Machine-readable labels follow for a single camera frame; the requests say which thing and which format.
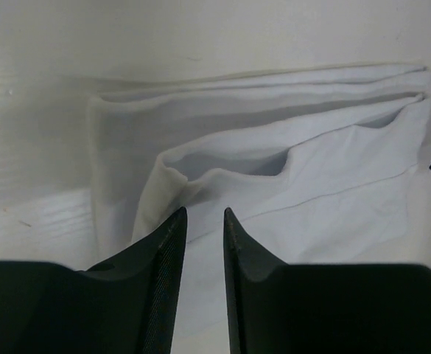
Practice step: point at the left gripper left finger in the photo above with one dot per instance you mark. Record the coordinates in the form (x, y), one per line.
(124, 304)

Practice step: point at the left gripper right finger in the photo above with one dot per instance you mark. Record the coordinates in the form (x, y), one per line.
(277, 307)

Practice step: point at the white skirt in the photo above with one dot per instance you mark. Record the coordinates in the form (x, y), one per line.
(316, 166)

